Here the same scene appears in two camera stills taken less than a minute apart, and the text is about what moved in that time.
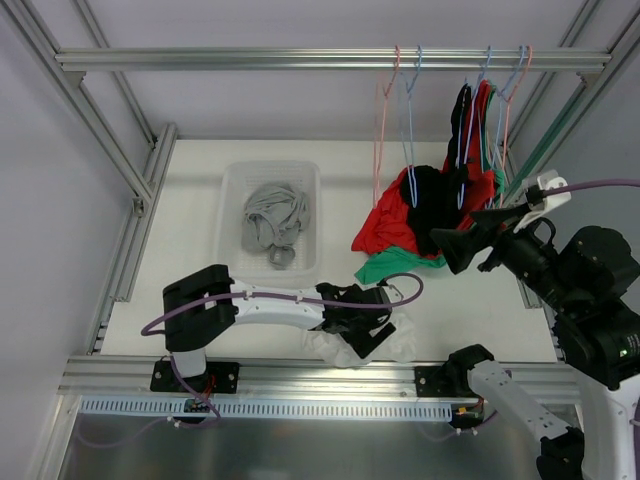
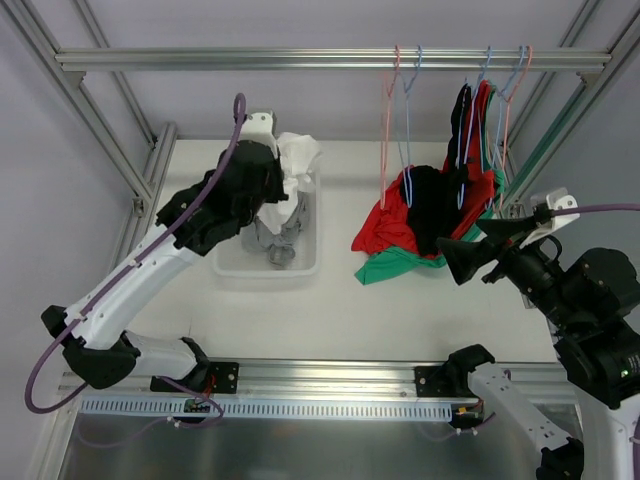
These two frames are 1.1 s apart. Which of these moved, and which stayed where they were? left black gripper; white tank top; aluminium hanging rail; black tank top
Moved: white tank top; left black gripper
Stayed: aluminium hanging rail; black tank top
